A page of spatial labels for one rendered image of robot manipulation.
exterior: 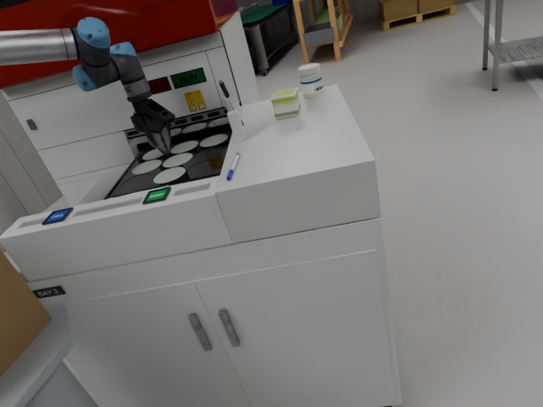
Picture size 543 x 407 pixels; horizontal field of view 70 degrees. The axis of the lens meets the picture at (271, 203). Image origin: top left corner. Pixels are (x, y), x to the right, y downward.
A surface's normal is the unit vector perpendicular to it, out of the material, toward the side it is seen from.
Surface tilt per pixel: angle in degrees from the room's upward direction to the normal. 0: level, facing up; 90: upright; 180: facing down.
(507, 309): 0
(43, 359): 0
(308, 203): 90
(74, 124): 90
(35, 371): 0
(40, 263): 90
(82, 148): 90
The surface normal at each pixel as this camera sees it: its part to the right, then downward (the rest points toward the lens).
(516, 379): -0.23, -0.84
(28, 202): 0.93, -0.04
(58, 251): -0.02, 0.52
